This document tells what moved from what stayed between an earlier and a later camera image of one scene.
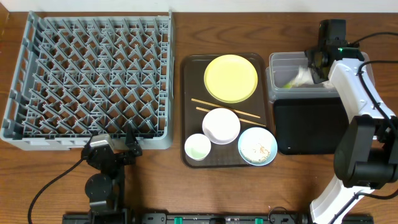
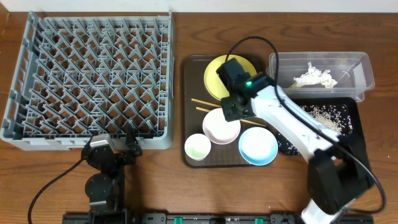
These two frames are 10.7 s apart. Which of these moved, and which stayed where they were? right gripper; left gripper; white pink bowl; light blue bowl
Moved: right gripper
Stayed: left gripper; light blue bowl; white pink bowl
